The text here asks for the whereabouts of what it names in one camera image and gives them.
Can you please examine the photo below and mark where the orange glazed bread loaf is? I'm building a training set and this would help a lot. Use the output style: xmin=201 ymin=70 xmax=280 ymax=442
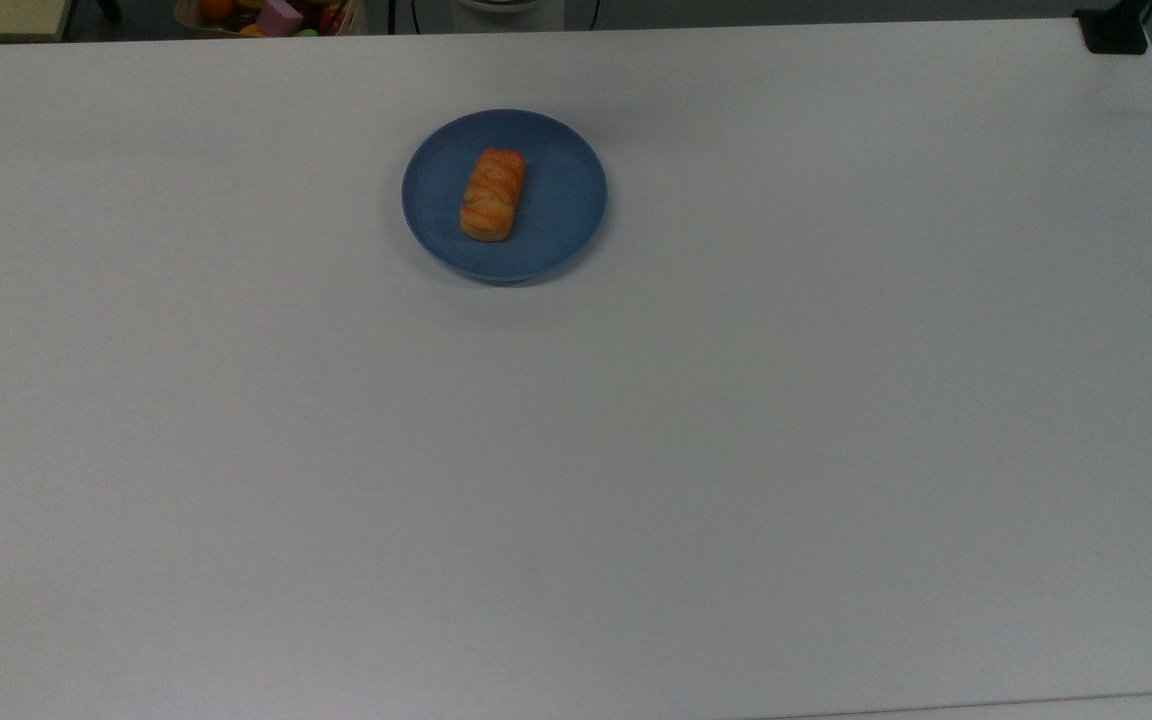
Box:
xmin=459 ymin=148 xmax=527 ymax=243

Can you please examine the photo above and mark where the blue round plate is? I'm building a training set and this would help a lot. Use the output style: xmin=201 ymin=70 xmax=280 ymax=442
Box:
xmin=401 ymin=109 xmax=608 ymax=284

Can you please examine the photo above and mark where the cardboard box of toys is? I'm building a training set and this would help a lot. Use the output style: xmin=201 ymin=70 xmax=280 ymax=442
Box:
xmin=174 ymin=0 xmax=369 ymax=39

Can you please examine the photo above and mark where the pink toy block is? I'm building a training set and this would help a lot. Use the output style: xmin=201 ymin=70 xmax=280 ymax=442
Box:
xmin=257 ymin=0 xmax=306 ymax=37

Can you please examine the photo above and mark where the black clamp mount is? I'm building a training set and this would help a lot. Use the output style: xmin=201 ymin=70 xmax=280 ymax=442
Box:
xmin=1073 ymin=0 xmax=1152 ymax=56

